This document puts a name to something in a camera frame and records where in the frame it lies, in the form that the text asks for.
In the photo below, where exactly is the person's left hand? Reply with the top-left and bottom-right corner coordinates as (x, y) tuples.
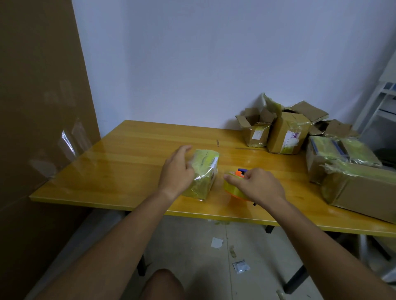
(157, 145), (196, 200)

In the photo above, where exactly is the person's right hand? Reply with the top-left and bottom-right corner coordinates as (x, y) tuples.
(223, 168), (287, 206)

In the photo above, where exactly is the small box with 031 label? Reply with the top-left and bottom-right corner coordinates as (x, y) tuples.
(180, 148), (220, 202)

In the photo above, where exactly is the orange dispenser with yellow tape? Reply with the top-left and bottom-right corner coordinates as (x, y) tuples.
(222, 168), (258, 205)

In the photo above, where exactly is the row of cardboard boxes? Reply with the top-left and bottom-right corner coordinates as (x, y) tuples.
(235, 93), (362, 155)

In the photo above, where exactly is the taped box with blue stripe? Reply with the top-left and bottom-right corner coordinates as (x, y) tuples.
(305, 135), (351, 185)

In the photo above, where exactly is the person's right forearm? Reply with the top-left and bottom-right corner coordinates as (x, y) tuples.
(262, 200), (396, 300)

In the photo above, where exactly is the person's left forearm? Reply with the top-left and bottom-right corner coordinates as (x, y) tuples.
(35, 189), (177, 300)

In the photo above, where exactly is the person's left leg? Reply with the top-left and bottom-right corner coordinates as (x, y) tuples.
(140, 268), (187, 300)

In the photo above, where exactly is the large brown cardboard sheet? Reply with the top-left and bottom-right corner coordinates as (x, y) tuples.
(0, 0), (102, 300)

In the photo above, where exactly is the yellow wooden table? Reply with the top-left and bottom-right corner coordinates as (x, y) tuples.
(29, 120), (396, 238)

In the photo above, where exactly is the silver foil packet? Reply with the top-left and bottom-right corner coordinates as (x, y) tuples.
(232, 259), (251, 275)

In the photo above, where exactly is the black bag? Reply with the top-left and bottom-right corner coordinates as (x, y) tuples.
(375, 148), (396, 170)

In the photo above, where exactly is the white metal shelf rack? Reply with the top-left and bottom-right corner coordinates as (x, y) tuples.
(352, 52), (396, 150)

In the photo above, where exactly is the grey metal leg frame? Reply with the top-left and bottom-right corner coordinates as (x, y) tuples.
(358, 234), (396, 282)

